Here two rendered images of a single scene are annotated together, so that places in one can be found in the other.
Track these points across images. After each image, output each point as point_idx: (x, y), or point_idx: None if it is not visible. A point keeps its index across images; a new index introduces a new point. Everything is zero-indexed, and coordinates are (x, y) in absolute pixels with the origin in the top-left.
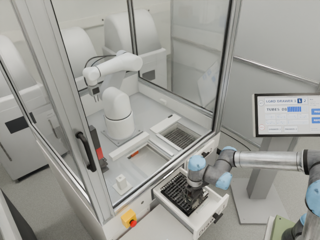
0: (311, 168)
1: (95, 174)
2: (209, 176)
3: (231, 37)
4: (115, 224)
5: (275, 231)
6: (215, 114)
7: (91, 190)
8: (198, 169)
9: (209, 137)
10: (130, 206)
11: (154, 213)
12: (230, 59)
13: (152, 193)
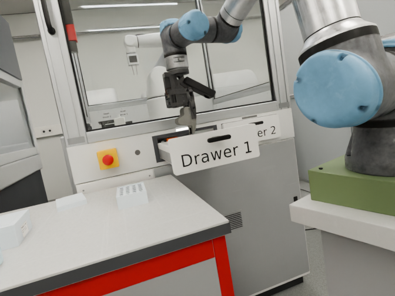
0: None
1: (59, 48)
2: (174, 24)
3: None
4: (89, 160)
5: (336, 159)
6: (270, 70)
7: (52, 69)
8: (165, 24)
9: (265, 104)
10: (114, 144)
11: (154, 179)
12: None
13: (156, 147)
